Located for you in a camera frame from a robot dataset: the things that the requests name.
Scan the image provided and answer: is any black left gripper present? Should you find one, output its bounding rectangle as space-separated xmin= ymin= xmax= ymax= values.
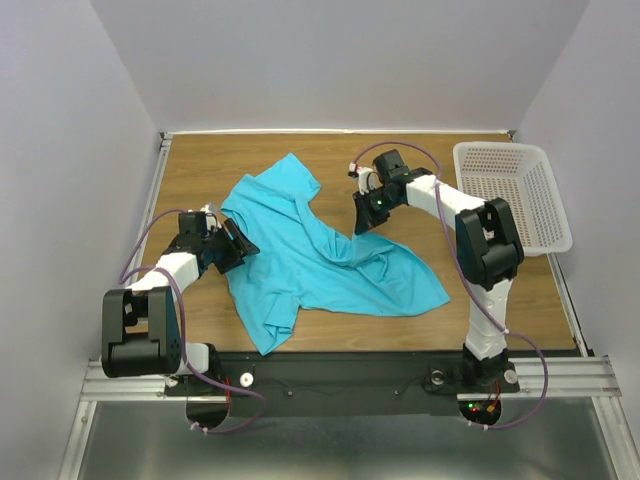
xmin=202 ymin=218 xmax=260 ymax=274

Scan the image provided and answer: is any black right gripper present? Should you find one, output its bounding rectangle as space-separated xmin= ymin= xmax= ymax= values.
xmin=352 ymin=185 xmax=401 ymax=234

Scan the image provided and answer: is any turquoise t shirt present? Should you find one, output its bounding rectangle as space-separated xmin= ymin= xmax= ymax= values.
xmin=221 ymin=154 xmax=450 ymax=355

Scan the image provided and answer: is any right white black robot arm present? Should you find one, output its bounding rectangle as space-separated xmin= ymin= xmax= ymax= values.
xmin=348 ymin=149 xmax=524 ymax=390

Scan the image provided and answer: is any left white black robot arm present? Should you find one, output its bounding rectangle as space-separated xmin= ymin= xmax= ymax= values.
xmin=101 ymin=208 xmax=260 ymax=394

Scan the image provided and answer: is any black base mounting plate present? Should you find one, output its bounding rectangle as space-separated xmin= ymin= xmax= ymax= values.
xmin=164 ymin=351 xmax=519 ymax=417

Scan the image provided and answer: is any white plastic laundry basket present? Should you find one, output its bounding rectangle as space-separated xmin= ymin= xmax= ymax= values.
xmin=453 ymin=141 xmax=573 ymax=256

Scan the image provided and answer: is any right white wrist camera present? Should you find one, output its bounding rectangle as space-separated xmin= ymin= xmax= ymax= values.
xmin=348 ymin=162 xmax=381 ymax=195

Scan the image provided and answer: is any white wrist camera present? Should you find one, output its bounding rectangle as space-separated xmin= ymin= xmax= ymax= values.
xmin=200 ymin=202 xmax=218 ymax=217
xmin=348 ymin=162 xmax=381 ymax=195

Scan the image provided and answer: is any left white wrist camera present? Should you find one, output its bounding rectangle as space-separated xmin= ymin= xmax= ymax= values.
xmin=200 ymin=202 xmax=218 ymax=217

